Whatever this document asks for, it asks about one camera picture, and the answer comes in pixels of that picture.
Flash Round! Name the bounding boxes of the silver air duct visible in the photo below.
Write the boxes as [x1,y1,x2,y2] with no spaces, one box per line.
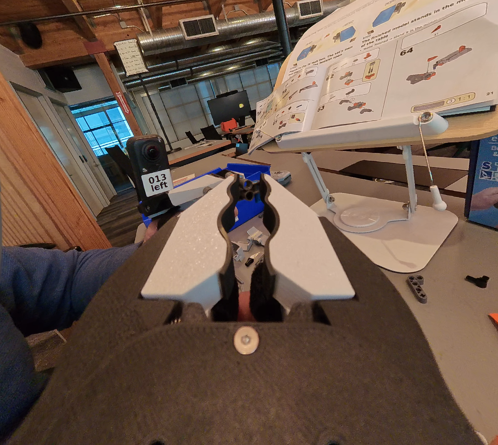
[136,0,351,57]

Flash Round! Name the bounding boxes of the black floor stand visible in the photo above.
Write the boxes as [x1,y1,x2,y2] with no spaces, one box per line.
[138,75,182,152]

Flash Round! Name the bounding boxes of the instruction booklet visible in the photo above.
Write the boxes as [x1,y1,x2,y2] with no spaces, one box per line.
[248,0,498,154]

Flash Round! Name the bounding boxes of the brown background table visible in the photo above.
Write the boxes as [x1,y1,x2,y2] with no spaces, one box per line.
[169,126,253,165]

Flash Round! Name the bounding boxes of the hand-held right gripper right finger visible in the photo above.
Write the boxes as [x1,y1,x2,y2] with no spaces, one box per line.
[259,174,356,309]

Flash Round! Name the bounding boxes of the white air vent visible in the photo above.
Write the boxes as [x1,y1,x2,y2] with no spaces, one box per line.
[296,0,324,19]
[179,14,218,40]

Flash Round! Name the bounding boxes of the black wall screen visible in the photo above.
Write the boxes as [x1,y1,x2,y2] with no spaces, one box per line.
[43,66,83,93]

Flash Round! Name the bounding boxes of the person's left hand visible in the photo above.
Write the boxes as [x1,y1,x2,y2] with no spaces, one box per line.
[142,219,160,245]

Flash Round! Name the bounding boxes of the dark blue robot kit box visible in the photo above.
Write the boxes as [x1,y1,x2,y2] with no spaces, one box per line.
[465,136,498,228]

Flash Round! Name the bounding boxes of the paned window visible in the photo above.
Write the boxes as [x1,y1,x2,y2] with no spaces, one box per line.
[70,105,135,159]

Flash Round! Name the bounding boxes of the white paper sign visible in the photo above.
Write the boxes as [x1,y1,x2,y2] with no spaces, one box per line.
[114,39,149,77]

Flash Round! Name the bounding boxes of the blue tagged storage bin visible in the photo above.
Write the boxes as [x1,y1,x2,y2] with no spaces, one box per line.
[142,163,271,233]

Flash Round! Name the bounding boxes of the black monitor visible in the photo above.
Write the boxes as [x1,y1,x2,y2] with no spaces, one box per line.
[206,90,252,127]

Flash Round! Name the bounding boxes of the white book stand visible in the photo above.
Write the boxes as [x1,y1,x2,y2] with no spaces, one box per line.
[262,52,498,274]

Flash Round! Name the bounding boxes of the grey flat panel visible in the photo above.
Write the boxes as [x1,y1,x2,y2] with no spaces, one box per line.
[246,226,270,247]

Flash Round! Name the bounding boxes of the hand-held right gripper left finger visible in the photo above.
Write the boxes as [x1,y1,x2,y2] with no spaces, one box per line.
[141,174,239,313]

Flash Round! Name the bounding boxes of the person's left forearm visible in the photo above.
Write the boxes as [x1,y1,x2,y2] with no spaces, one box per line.
[0,241,144,337]

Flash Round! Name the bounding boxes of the person's blue sweater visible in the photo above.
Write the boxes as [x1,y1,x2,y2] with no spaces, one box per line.
[0,297,43,438]

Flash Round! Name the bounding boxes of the black ceiling pole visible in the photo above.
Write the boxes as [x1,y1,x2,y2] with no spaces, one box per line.
[262,0,292,58]

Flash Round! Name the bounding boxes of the wooden post with red sign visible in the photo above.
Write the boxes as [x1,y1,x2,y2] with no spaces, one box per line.
[84,40,142,138]

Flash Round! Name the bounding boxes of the dark grey double-hole connector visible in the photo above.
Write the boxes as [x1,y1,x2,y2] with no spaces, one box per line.
[238,177,262,201]

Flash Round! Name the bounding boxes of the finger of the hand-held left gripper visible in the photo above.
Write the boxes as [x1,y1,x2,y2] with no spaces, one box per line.
[167,175,226,207]

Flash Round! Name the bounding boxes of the dark grey three-hole beam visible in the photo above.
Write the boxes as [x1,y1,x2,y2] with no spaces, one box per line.
[406,275,428,304]

